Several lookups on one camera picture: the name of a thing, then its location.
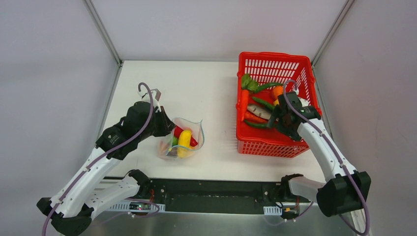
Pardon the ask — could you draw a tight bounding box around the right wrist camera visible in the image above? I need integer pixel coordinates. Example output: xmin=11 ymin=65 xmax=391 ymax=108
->
xmin=294 ymin=89 xmax=310 ymax=107

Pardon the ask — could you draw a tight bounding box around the green chili pepper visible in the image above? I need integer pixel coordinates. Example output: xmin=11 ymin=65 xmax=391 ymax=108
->
xmin=243 ymin=120 xmax=268 ymax=129

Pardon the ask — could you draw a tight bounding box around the yellow corn cob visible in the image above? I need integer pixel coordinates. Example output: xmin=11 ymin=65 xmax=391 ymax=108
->
xmin=177 ymin=130 xmax=192 ymax=158

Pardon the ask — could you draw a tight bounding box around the red plastic basket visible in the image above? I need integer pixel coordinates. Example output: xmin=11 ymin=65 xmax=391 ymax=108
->
xmin=236 ymin=52 xmax=321 ymax=158

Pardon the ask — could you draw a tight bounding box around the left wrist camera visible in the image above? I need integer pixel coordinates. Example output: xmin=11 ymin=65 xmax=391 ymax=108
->
xmin=138 ymin=88 xmax=161 ymax=112

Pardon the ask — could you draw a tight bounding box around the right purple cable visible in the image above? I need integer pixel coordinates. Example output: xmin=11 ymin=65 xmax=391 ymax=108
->
xmin=282 ymin=80 xmax=371 ymax=236

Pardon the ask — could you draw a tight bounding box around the green lettuce leaf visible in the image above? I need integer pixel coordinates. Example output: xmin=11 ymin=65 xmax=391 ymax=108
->
xmin=240 ymin=73 xmax=259 ymax=93

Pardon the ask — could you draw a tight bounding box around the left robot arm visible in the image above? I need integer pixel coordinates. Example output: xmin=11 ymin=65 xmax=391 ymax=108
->
xmin=36 ymin=99 xmax=175 ymax=236

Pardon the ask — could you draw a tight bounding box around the red chili pepper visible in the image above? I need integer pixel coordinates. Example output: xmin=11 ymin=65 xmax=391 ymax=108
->
xmin=174 ymin=126 xmax=198 ymax=147

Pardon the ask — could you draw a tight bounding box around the green lime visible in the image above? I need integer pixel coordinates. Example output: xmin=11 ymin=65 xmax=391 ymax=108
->
xmin=172 ymin=137 xmax=179 ymax=146

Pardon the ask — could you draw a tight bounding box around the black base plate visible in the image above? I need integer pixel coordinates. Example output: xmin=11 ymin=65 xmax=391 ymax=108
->
xmin=133 ymin=178 xmax=308 ymax=214

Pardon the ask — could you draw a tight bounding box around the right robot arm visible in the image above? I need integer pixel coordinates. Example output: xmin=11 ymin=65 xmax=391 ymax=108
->
xmin=271 ymin=92 xmax=371 ymax=217

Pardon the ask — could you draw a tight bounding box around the orange carrot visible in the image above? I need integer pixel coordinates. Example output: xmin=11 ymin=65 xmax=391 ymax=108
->
xmin=240 ymin=89 xmax=250 ymax=121

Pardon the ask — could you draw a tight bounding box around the toy grey fish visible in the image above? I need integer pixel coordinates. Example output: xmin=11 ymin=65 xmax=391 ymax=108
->
xmin=247 ymin=104 xmax=272 ymax=120

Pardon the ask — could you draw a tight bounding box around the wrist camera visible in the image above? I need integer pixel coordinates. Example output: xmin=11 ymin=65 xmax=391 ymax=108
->
xmin=138 ymin=88 xmax=161 ymax=112
xmin=294 ymin=89 xmax=310 ymax=107

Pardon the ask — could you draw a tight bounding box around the clear zip top bag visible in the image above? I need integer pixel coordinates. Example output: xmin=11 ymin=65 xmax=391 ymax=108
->
xmin=157 ymin=118 xmax=205 ymax=160

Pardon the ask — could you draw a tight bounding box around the purple cable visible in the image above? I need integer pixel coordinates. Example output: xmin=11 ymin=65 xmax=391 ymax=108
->
xmin=41 ymin=82 xmax=154 ymax=236
xmin=282 ymin=80 xmax=371 ymax=236

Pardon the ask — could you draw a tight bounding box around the long green cucumber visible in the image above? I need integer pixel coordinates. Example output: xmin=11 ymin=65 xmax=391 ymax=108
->
xmin=252 ymin=96 xmax=275 ymax=111

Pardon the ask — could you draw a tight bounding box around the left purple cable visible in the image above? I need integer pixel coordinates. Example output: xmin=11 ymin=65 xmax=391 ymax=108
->
xmin=41 ymin=82 xmax=154 ymax=236

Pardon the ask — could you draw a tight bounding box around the peach fruit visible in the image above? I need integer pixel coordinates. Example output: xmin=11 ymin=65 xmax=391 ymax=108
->
xmin=158 ymin=142 xmax=169 ymax=156

